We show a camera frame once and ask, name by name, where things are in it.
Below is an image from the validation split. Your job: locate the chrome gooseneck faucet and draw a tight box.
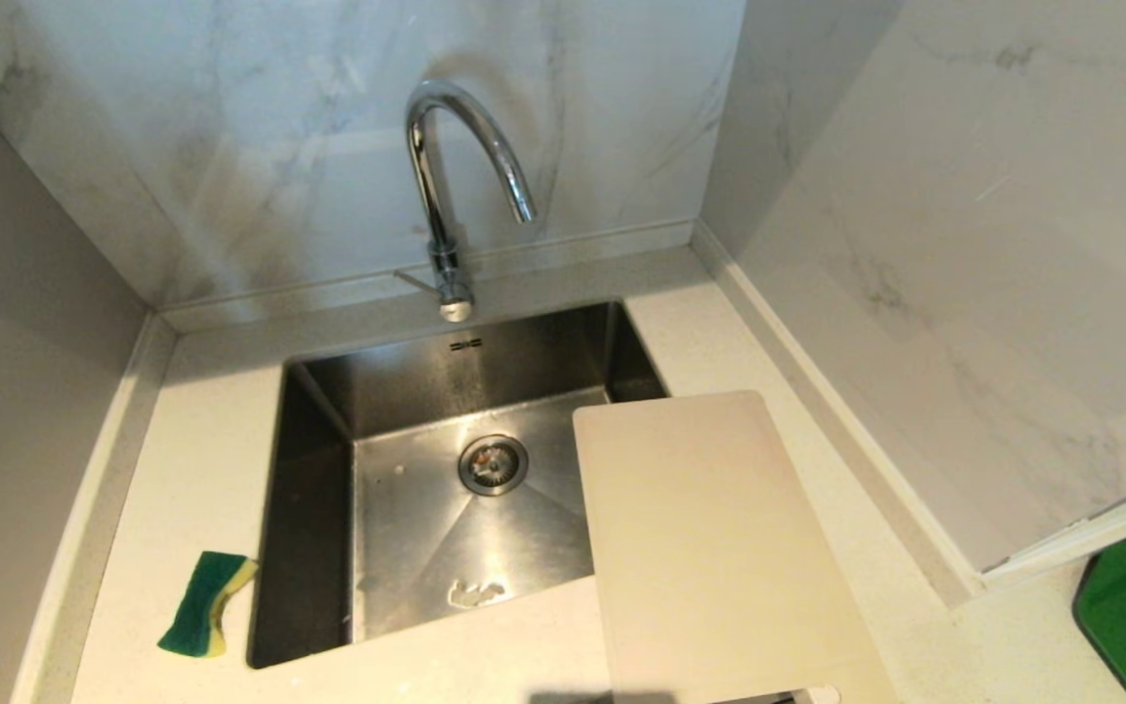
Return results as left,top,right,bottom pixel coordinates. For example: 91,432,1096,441
404,79,538,324

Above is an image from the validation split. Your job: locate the white plastic cutting board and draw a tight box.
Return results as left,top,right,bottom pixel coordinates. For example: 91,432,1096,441
572,390,901,704

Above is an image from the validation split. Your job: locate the round metal sink drain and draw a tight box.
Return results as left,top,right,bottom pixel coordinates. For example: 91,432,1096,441
457,434,530,497

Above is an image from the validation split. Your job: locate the stainless steel sink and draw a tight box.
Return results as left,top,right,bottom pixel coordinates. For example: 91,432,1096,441
247,300,670,670

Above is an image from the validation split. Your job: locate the green and yellow sponge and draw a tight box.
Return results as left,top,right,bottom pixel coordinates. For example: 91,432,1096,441
157,550,259,658

